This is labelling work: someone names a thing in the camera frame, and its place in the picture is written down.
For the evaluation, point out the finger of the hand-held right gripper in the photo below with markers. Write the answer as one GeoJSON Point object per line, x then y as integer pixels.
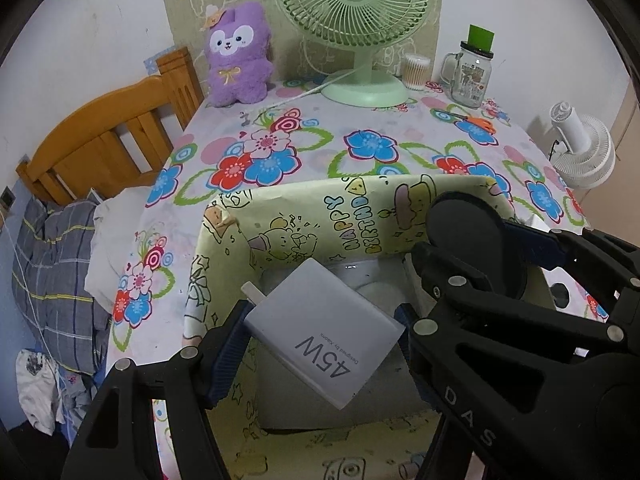
{"type": "Point", "coordinates": [450, 275]}
{"type": "Point", "coordinates": [535, 245]}

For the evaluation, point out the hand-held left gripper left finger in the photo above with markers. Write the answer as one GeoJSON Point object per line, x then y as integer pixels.
{"type": "Point", "coordinates": [227, 355]}

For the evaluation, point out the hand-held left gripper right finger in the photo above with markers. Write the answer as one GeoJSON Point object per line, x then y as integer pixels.
{"type": "Point", "coordinates": [401, 316]}

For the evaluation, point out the black round disc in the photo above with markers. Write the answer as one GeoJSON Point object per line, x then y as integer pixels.
{"type": "Point", "coordinates": [475, 230]}

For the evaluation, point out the large white charger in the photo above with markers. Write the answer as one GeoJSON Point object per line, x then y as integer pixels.
{"type": "Point", "coordinates": [325, 330]}

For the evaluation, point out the yellow printed storage box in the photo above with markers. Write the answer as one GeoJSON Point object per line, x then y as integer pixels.
{"type": "Point", "coordinates": [300, 220]}

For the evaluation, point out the white floor fan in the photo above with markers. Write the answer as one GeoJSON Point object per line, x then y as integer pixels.
{"type": "Point", "coordinates": [590, 155]}

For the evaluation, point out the beige wooden door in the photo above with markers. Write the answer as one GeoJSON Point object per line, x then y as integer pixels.
{"type": "Point", "coordinates": [625, 125]}

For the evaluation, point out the glass jar mug green lid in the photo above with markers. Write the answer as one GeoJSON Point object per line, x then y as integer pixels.
{"type": "Point", "coordinates": [470, 77]}

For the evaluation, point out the white crumpled garment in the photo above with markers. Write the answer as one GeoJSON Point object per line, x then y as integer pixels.
{"type": "Point", "coordinates": [35, 390]}

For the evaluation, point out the grey plaid bedding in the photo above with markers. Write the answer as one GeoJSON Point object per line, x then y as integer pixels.
{"type": "Point", "coordinates": [50, 270]}

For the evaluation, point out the cotton swab container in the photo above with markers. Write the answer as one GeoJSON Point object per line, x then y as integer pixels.
{"type": "Point", "coordinates": [417, 72]}

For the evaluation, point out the wooden bed headboard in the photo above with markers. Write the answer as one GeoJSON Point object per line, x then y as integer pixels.
{"type": "Point", "coordinates": [75, 130]}

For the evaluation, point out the purple plush toy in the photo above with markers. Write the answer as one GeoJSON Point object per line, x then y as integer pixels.
{"type": "Point", "coordinates": [237, 75]}

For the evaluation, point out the pale printed backing board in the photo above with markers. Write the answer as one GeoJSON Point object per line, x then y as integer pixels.
{"type": "Point", "coordinates": [190, 10]}

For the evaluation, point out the wall socket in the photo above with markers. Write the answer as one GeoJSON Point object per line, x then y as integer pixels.
{"type": "Point", "coordinates": [7, 197]}

